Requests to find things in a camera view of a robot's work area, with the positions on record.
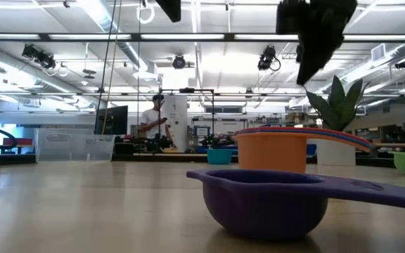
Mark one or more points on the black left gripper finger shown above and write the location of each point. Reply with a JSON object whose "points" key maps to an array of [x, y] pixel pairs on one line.
{"points": [[171, 7]]}

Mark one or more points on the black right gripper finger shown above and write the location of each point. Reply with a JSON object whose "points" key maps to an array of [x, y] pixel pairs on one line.
{"points": [[316, 52]]}

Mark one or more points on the orange plastic measuring cup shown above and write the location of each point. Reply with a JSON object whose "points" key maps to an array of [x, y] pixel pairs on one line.
{"points": [[273, 154]]}

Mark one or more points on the purple plastic measuring cup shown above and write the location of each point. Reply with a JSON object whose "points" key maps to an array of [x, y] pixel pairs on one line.
{"points": [[265, 211]]}

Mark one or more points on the clear plastic basket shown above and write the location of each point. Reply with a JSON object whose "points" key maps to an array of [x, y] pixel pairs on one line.
{"points": [[76, 147]]}

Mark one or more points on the black ceiling-mounted device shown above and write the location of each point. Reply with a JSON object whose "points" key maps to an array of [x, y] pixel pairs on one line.
{"points": [[266, 58], [40, 56]]}

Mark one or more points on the round black ceiling device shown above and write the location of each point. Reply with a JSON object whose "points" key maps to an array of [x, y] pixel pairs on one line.
{"points": [[179, 62]]}

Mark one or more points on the potted plant in white pot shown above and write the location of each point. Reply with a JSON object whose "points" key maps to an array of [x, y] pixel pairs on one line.
{"points": [[336, 105]]}

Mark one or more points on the overhead light bar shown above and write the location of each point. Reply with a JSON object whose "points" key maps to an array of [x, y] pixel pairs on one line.
{"points": [[83, 36]]}

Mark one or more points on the white cabinet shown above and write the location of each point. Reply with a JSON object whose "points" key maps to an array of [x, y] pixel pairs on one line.
{"points": [[178, 109]]}

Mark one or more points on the person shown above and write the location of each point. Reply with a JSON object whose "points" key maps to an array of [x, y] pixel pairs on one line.
{"points": [[150, 123]]}

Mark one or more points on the black monitor screen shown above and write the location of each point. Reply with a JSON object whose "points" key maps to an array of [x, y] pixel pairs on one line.
{"points": [[112, 121]]}

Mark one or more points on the black background station frame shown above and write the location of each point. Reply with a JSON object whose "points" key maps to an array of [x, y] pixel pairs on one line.
{"points": [[187, 90]]}

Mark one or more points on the black aluminium table frame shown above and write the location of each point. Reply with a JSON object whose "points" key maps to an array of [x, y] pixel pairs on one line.
{"points": [[153, 158]]}

